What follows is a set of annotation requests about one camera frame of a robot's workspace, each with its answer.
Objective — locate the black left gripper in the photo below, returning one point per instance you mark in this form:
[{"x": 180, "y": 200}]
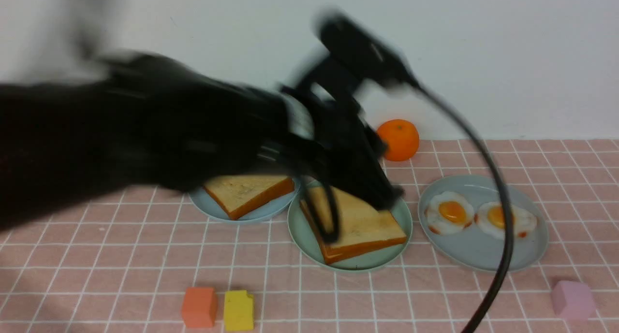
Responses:
[{"x": 348, "y": 148}]

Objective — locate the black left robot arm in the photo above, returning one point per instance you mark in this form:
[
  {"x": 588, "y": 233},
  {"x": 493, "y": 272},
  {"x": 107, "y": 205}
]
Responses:
[{"x": 86, "y": 122}]

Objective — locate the orange fruit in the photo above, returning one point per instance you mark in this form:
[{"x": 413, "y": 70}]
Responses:
[{"x": 401, "y": 138}]

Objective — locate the left fried egg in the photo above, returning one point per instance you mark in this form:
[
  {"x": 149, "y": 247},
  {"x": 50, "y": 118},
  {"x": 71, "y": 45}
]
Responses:
[{"x": 448, "y": 213}]

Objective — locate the fried egg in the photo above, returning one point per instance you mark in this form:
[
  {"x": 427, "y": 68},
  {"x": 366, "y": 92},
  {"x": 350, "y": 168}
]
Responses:
[
  {"x": 490, "y": 219},
  {"x": 448, "y": 213}
]

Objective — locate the mint green centre plate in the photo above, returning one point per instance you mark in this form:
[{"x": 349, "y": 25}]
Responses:
[{"x": 369, "y": 239}]

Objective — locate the grey blue egg plate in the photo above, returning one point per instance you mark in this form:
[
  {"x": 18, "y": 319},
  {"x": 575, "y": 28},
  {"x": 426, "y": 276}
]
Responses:
[{"x": 472, "y": 247}]

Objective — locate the right fried egg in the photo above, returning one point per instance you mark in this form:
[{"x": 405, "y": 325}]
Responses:
[{"x": 490, "y": 219}]

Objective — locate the light blue bread plate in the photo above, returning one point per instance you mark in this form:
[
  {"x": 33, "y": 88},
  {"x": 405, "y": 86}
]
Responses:
[{"x": 210, "y": 208}]

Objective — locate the yellow cube block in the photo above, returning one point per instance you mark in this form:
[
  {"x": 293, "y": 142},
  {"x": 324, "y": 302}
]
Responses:
[{"x": 238, "y": 314}]

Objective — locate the orange cube block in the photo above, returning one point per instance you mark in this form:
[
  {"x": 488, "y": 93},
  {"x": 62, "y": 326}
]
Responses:
[{"x": 199, "y": 307}]

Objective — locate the pink cube block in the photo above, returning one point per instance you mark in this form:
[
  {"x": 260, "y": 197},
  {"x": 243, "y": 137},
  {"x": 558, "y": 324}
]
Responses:
[{"x": 572, "y": 300}]

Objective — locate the pink checkered tablecloth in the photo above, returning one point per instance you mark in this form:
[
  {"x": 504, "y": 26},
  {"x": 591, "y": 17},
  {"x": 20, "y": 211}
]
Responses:
[{"x": 122, "y": 264}]

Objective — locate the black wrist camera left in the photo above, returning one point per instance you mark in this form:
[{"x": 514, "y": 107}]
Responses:
[{"x": 363, "y": 53}]

